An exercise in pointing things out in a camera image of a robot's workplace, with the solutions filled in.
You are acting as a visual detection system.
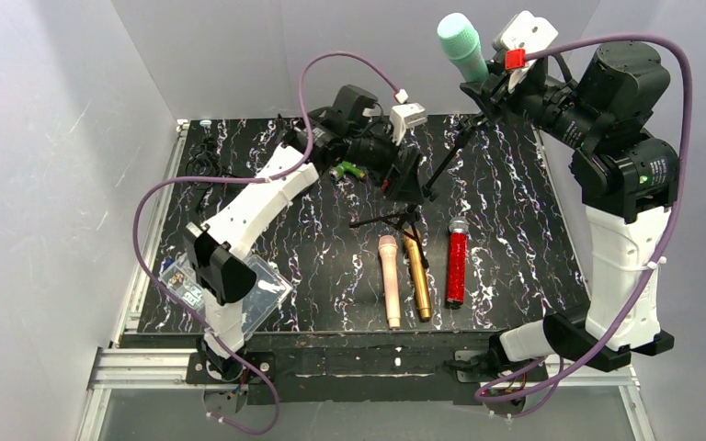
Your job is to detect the black tall tripod stand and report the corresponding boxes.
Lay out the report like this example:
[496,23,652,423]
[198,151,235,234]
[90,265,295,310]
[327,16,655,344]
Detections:
[348,114,488,269]

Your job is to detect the pink microphone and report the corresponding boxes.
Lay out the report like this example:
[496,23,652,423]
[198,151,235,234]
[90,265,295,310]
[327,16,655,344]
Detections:
[378,235,401,330]

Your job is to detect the red glitter microphone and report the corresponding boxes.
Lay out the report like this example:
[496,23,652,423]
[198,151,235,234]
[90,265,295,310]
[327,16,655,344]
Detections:
[445,217,469,309]

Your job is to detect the teal microphone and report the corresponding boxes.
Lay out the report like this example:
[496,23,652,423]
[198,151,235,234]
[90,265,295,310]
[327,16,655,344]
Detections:
[437,12,489,82]

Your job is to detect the gold microphone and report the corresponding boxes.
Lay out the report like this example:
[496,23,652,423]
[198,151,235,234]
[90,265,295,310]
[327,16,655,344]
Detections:
[404,228,432,322]

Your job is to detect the black tripod shock mount stand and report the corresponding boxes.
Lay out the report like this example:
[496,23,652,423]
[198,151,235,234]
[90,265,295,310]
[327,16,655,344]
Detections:
[185,136,222,214]

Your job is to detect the black round base clip stand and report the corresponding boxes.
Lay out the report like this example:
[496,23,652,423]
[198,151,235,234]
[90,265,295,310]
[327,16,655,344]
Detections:
[275,114,293,143]

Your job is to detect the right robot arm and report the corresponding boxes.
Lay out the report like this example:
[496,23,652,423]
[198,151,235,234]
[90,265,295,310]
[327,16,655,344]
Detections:
[461,40,681,372]

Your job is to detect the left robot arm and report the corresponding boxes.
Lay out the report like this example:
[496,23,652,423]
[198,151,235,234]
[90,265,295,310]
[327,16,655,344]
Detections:
[183,85,430,377]

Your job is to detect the clear plastic screw box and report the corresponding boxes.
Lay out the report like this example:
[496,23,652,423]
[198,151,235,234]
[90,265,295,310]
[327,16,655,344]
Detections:
[160,253,294,341]

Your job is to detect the green hose splitter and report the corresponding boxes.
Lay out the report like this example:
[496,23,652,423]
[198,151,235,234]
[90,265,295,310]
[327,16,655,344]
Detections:
[329,161,367,182]

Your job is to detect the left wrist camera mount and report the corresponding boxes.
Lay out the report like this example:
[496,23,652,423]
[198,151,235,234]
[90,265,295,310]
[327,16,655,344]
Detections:
[389,89,427,146]

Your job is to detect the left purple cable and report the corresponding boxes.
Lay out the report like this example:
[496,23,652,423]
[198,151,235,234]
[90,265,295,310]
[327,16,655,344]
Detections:
[132,51,409,436]

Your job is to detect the purple cable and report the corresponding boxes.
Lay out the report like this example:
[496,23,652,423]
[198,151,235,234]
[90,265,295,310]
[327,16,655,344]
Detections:
[474,33,694,421]
[132,51,409,436]

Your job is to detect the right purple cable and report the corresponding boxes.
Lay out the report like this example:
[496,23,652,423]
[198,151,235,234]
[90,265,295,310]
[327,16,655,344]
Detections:
[474,33,694,421]

